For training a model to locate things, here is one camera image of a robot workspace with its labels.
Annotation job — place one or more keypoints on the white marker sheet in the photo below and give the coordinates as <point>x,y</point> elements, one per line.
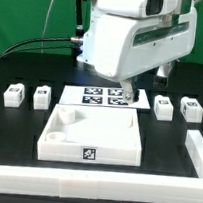
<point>98,96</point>

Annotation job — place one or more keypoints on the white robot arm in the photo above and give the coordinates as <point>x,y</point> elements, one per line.
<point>168,11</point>

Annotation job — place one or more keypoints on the white square tabletop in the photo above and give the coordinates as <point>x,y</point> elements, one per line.
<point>86,134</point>

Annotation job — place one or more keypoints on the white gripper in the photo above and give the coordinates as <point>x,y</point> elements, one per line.
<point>124,48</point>

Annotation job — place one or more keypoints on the white front wall fence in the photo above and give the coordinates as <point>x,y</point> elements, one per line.
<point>100,185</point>

